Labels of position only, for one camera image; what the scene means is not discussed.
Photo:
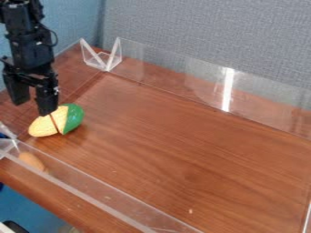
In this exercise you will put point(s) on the clear acrylic wall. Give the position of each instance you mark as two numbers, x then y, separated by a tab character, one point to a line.
89	203
261	100

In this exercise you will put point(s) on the yellow green toy corn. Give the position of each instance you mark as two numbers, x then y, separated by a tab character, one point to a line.
61	121

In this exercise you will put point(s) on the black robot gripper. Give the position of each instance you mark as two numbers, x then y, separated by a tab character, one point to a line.
28	66

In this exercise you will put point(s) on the clear acrylic front wall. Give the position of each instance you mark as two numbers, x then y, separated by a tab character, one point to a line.
89	203

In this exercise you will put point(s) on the clear acrylic back wall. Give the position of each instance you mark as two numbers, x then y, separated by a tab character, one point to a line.
261	100

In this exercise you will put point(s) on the clear acrylic left bracket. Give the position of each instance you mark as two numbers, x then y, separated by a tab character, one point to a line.
8	141

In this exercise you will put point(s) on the clear acrylic corner bracket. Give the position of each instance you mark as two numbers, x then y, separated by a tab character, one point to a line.
102	61

